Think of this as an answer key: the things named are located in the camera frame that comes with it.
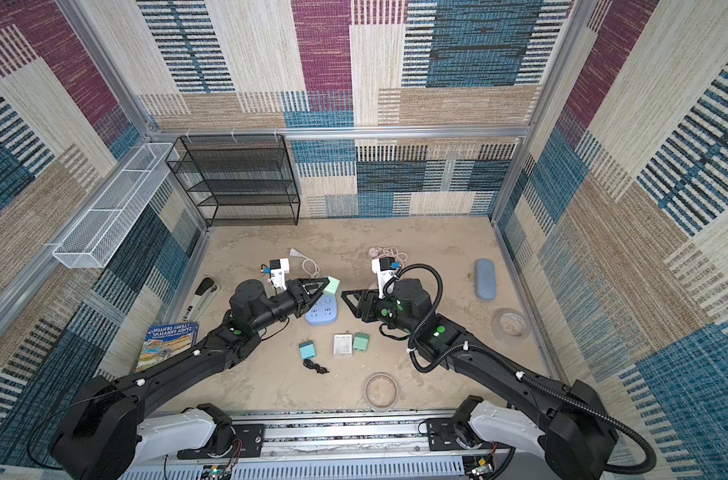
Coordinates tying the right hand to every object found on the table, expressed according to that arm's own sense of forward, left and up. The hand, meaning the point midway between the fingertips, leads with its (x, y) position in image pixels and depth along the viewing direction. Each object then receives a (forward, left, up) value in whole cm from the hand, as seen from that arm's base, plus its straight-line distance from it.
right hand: (347, 300), depth 73 cm
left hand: (+4, +4, +2) cm, 6 cm away
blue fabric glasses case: (+21, -45, -20) cm, 53 cm away
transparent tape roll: (+2, -48, -23) cm, 53 cm away
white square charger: (-3, +3, -19) cm, 19 cm away
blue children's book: (0, +54, -19) cm, 57 cm away
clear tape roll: (-15, -8, -23) cm, 29 cm away
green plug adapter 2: (-2, -2, -21) cm, 21 cm away
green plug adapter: (+4, +4, +1) cm, 6 cm away
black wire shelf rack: (+52, +40, -3) cm, 66 cm away
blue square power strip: (+7, +9, -19) cm, 22 cm away
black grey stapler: (+15, +47, -19) cm, 52 cm away
